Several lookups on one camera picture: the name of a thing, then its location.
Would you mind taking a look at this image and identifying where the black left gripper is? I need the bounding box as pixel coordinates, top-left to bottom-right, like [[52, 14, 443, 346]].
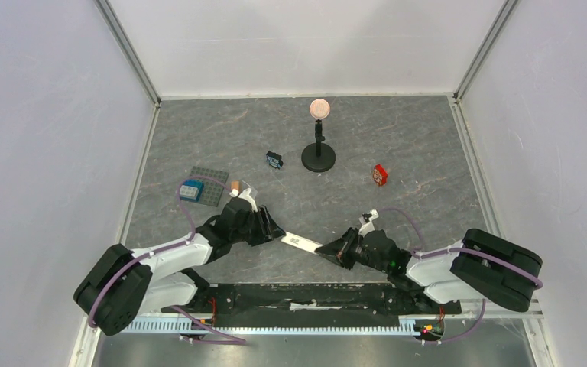
[[231, 204, 286, 246]]

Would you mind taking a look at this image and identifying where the white remote control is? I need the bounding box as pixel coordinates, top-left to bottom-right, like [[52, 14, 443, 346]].
[[281, 232, 323, 253]]

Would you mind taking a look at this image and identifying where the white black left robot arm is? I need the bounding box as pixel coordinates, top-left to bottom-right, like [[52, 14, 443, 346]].
[[73, 197, 285, 336]]

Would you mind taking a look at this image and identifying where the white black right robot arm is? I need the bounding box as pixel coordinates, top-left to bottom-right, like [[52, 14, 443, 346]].
[[314, 228, 543, 312]]

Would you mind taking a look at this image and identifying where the small black blue block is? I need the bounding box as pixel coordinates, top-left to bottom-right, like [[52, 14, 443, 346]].
[[265, 151, 284, 170]]

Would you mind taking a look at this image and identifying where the grey lego baseplate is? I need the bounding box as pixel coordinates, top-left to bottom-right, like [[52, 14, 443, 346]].
[[190, 166, 229, 207]]

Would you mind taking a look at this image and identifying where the black round stand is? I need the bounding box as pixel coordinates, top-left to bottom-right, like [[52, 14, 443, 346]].
[[301, 119, 336, 173]]

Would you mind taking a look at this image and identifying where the small red toy block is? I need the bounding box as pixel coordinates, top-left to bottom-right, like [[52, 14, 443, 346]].
[[371, 164, 388, 187]]

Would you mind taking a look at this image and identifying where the blue grey lego brick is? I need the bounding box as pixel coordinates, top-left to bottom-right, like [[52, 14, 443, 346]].
[[177, 180, 204, 202]]

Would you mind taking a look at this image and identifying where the pink ball on stand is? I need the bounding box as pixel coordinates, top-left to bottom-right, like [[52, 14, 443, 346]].
[[309, 99, 331, 120]]

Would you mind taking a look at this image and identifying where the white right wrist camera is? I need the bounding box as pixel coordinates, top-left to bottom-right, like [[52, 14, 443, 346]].
[[358, 209, 379, 236]]

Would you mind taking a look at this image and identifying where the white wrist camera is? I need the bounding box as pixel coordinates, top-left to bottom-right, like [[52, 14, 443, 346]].
[[358, 209, 379, 236], [229, 187, 258, 212]]

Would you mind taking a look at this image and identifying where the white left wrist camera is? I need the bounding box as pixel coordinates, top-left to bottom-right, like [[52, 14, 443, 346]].
[[229, 187, 258, 212]]

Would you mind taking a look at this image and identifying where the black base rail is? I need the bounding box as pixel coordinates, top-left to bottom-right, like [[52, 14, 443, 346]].
[[181, 283, 462, 328]]

